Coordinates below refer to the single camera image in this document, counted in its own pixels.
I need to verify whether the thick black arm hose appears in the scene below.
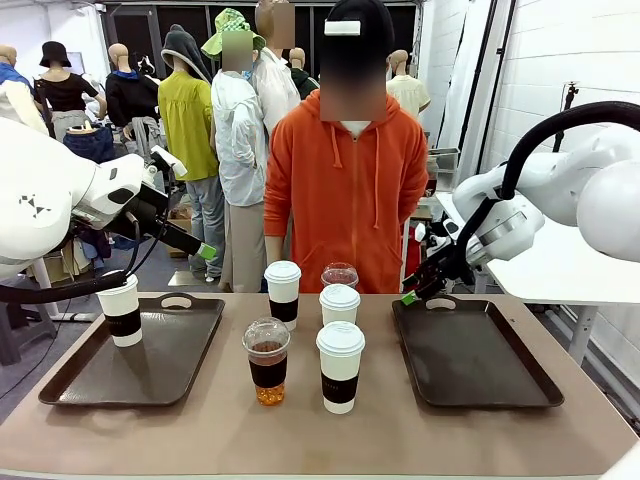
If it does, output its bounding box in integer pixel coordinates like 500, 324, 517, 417
0, 269, 140, 305
457, 101, 640, 274

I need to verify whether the person in orange hoodie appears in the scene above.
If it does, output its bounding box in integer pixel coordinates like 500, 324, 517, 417
263, 89, 430, 295

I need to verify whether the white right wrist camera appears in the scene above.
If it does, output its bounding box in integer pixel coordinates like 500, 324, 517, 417
413, 219, 461, 254

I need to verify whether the white side table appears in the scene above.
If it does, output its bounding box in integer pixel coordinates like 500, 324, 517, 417
434, 192, 640, 351

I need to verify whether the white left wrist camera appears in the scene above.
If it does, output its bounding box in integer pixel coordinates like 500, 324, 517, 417
149, 144, 189, 179

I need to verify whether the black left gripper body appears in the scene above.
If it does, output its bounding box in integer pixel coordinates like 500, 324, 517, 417
107, 182, 171, 241

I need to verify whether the person's right hand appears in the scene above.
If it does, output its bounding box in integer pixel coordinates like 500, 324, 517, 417
264, 235, 286, 272

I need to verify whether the mannequin dark green top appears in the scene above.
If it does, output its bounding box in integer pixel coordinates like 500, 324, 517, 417
288, 47, 321, 101

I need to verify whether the cardboard box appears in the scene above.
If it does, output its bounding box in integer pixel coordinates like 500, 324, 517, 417
167, 202, 194, 259

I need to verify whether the mannequin yellow-green blouse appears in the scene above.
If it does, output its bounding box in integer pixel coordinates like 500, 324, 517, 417
157, 24, 224, 284

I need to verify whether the black tripod stand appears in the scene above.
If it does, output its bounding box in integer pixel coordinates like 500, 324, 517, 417
553, 82, 581, 151

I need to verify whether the figure in white shirt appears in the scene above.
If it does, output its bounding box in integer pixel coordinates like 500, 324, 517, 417
210, 29, 269, 294

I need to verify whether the mannequin blue white jacket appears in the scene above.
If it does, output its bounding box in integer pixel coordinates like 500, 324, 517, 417
0, 43, 49, 136

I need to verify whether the mannequin cream shirt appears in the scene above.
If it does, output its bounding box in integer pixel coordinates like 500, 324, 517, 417
385, 49, 432, 119

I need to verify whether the dark grey stool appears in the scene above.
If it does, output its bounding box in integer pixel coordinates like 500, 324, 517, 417
0, 299, 57, 366

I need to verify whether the thick black right arm hose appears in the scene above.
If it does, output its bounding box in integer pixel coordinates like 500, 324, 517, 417
457, 101, 640, 274

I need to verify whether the torso form with jeans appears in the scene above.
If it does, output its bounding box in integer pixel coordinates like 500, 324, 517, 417
63, 124, 115, 164

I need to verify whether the mannequin black top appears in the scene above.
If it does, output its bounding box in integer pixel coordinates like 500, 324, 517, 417
33, 42, 108, 144

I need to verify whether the green checkered sun hat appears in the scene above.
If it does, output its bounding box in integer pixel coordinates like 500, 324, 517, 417
201, 7, 266, 62

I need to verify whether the tall mannequin white shirt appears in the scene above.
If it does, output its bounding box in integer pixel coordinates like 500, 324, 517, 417
252, 0, 302, 136

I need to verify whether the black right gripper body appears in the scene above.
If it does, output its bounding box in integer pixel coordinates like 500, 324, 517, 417
424, 247, 474, 296

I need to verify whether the thick black left arm hose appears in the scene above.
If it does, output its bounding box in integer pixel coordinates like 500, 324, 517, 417
0, 269, 140, 305

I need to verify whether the white paper cup black sleeve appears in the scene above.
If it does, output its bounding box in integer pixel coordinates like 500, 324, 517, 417
95, 272, 144, 349
315, 320, 366, 415
318, 283, 362, 327
263, 260, 303, 332

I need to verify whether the red bag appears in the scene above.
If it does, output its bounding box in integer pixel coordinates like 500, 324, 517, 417
402, 227, 425, 281

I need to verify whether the grey hooded hat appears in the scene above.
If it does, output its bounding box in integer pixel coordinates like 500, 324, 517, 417
160, 23, 214, 84

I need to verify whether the black bucket hat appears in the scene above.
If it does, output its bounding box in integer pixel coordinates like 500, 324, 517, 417
39, 41, 73, 69

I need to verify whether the black beanie white label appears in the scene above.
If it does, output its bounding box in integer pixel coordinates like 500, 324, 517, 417
318, 0, 396, 71

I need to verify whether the clear cup amber iced tea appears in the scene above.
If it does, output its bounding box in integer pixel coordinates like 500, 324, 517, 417
242, 316, 292, 407

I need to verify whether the dark brown serving tray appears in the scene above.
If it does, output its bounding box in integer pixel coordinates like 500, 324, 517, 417
38, 292, 226, 409
391, 294, 565, 409

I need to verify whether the clear dome cup red drink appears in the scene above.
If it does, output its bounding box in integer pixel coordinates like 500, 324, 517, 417
320, 262, 360, 290

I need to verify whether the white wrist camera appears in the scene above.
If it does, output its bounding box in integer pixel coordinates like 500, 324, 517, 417
149, 144, 189, 179
413, 219, 461, 254

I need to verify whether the thin black left gripper cable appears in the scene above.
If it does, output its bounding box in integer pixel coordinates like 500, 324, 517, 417
122, 167, 176, 281

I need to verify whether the mannequin navy top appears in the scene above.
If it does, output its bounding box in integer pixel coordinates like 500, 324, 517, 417
105, 43, 162, 156

